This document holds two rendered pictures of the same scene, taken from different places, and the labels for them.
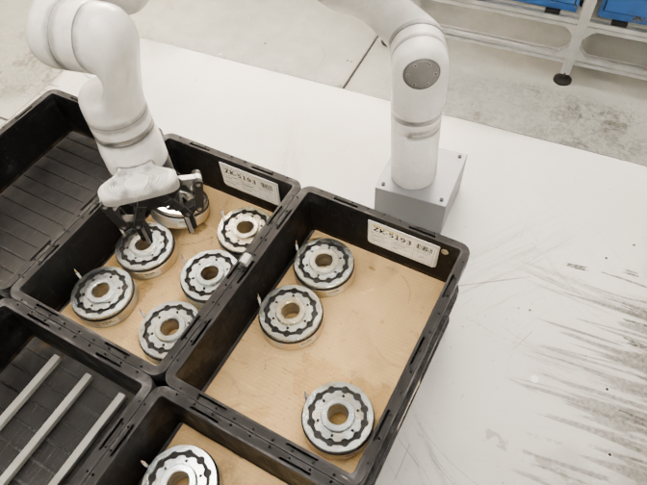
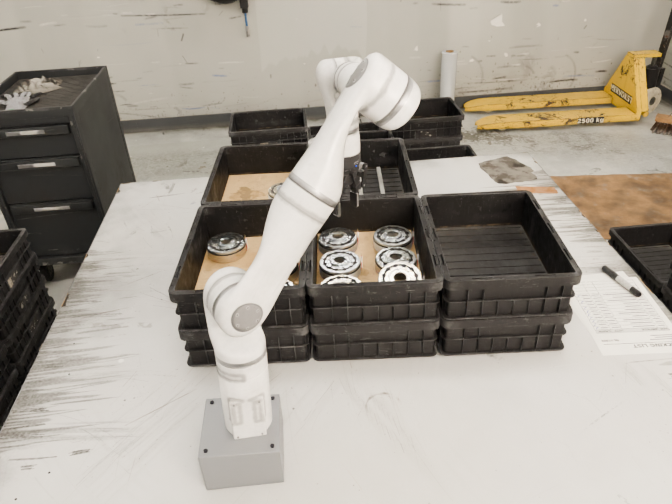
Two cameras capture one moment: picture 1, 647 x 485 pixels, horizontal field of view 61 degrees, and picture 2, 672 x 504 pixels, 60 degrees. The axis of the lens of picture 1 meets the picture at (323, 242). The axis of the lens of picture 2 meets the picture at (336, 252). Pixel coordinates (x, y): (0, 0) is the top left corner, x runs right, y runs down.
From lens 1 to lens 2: 1.60 m
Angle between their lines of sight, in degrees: 88
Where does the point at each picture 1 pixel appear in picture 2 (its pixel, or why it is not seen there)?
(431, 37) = (220, 277)
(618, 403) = (62, 369)
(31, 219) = (495, 255)
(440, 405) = not seen: hidden behind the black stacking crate
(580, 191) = not seen: outside the picture
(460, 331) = (177, 366)
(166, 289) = (366, 259)
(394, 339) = not seen: hidden behind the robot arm
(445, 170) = (216, 431)
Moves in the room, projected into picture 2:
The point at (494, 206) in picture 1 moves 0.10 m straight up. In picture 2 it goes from (164, 481) to (153, 448)
